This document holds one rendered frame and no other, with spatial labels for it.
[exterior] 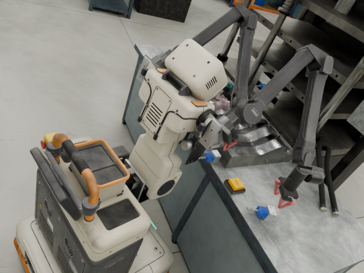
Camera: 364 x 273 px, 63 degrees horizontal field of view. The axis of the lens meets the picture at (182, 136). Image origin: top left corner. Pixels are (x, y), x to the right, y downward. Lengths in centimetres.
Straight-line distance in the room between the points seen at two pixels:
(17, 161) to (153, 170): 132
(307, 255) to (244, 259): 29
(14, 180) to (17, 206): 22
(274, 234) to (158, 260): 66
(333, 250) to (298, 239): 18
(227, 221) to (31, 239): 99
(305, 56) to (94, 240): 104
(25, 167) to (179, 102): 156
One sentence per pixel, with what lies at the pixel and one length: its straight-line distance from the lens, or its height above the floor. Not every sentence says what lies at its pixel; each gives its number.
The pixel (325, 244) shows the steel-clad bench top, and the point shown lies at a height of 80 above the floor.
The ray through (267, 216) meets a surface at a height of 83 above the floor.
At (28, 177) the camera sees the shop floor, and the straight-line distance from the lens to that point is 235.
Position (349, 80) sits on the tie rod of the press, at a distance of 201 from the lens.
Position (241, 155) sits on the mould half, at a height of 89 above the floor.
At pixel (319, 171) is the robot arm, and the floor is 113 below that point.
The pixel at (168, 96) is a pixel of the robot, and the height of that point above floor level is 121.
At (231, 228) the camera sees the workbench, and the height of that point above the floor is 62.
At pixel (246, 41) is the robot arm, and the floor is 138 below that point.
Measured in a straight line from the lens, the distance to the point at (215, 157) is 155.
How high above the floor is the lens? 177
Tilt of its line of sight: 36 degrees down
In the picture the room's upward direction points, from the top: 23 degrees clockwise
